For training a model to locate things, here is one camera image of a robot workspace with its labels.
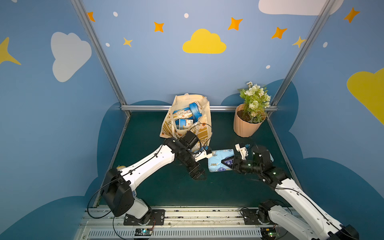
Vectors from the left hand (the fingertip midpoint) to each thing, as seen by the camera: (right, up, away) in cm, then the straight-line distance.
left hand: (203, 169), depth 73 cm
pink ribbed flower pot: (+27, +22, +24) cm, 43 cm away
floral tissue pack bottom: (-3, +32, +25) cm, 41 cm away
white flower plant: (+34, +37, +17) cm, 52 cm away
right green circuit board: (+32, -30, -3) cm, 44 cm away
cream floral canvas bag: (+1, +22, +17) cm, 28 cm away
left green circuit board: (-29, -29, -3) cm, 41 cm away
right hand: (+12, +4, +1) cm, 12 cm away
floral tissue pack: (-12, +30, +25) cm, 41 cm away
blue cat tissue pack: (+6, +3, 0) cm, 7 cm away
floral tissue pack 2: (-12, +23, +20) cm, 33 cm away
